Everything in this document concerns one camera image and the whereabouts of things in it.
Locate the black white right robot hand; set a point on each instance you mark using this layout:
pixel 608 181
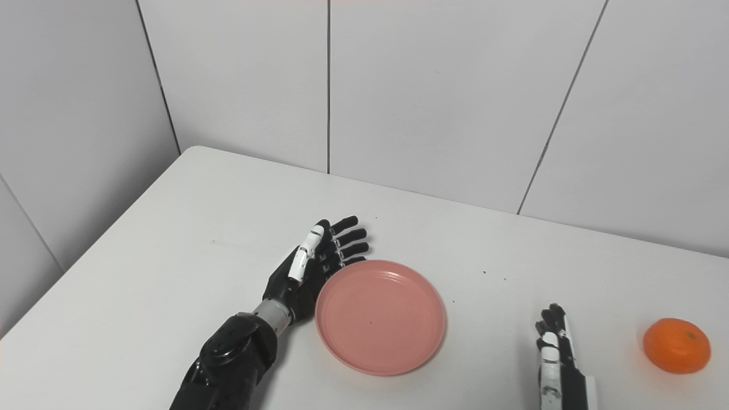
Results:
pixel 572 387

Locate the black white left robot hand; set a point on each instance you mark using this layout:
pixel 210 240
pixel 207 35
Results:
pixel 299 293

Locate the pink round plate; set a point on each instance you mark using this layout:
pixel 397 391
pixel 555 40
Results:
pixel 380 318

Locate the orange fruit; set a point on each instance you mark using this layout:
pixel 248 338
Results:
pixel 676 345

